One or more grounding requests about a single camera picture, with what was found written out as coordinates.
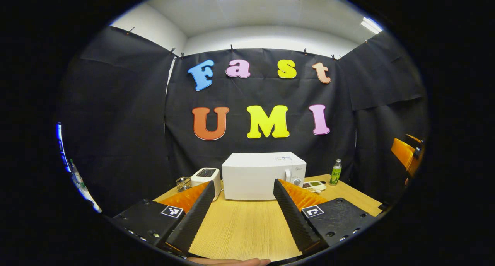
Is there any white divided condiment dish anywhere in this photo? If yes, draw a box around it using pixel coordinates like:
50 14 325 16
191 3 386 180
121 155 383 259
303 180 326 193

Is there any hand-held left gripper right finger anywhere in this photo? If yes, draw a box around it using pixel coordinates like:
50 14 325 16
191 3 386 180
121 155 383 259
273 178 377 255

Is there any black backdrop cloth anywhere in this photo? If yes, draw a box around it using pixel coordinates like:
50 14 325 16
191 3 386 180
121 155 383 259
58 26 430 216

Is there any green drink bottle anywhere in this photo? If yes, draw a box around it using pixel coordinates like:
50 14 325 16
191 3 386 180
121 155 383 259
329 159 343 186

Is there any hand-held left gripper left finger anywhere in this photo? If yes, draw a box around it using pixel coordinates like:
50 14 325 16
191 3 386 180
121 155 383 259
112 180 216 255

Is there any white microwave oven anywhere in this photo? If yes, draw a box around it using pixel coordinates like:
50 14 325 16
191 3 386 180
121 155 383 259
222 152 307 201

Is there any small metal wire basket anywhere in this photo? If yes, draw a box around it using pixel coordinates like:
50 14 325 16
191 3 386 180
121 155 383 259
176 176 193 192

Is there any small ceiling light panel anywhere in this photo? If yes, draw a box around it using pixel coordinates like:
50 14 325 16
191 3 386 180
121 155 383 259
360 17 383 34

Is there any white toaster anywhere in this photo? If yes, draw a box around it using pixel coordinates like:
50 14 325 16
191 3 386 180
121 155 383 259
190 167 222 201

